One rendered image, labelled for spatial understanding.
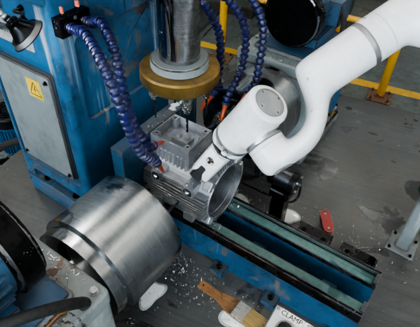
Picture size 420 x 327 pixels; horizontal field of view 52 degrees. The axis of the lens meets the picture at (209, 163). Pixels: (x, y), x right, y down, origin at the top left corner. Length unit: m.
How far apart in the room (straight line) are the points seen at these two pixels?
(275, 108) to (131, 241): 0.38
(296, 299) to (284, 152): 0.46
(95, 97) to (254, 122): 0.46
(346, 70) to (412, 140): 0.99
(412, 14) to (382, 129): 0.96
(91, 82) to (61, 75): 0.10
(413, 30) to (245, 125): 0.35
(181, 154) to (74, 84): 0.29
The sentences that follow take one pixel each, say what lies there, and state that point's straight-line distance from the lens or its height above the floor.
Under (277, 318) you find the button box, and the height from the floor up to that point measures 1.07.
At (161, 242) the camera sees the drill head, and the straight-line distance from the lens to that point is 0.92.
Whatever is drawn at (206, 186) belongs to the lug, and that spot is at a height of 1.08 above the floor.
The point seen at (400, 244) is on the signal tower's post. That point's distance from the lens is 1.39.
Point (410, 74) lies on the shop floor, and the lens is 3.97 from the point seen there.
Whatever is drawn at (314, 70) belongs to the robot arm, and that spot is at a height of 1.42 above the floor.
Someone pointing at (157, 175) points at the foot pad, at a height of 1.06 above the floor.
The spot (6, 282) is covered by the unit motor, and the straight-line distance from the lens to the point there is 0.70.
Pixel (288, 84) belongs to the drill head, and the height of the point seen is 1.14.
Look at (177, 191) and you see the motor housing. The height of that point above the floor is 1.03.
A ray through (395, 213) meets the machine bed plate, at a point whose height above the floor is 0.80.
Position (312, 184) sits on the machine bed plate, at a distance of 1.49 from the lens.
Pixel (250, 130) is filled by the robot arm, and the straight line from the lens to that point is 0.81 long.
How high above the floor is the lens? 1.83
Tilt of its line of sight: 43 degrees down
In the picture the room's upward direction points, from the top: 2 degrees clockwise
